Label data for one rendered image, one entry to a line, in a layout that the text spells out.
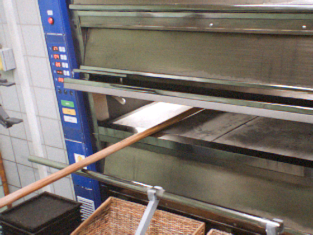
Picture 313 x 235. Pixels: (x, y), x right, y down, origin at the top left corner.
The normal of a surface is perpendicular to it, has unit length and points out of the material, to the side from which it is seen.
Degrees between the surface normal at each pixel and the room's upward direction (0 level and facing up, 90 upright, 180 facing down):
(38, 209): 0
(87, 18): 90
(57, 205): 0
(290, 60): 70
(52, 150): 90
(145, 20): 90
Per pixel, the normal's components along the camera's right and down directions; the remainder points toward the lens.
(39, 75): -0.68, 0.32
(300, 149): -0.14, -0.94
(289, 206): -0.69, -0.03
